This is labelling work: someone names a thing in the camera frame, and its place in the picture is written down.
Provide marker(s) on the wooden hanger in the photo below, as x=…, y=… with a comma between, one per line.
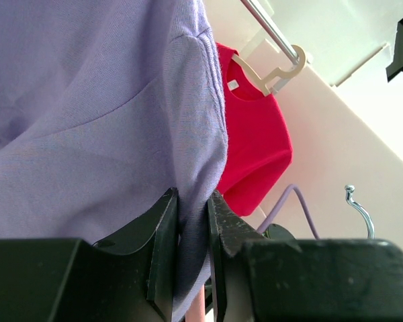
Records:
x=262, y=83

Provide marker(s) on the white metal clothes rack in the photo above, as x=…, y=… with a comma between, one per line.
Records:
x=265, y=21

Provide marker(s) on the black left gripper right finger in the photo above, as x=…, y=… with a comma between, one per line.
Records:
x=258, y=279

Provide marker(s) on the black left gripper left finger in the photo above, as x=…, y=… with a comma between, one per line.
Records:
x=126, y=276

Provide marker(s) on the red t shirt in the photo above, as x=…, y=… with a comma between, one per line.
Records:
x=259, y=145

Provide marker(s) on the purple t shirt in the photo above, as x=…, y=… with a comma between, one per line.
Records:
x=104, y=105

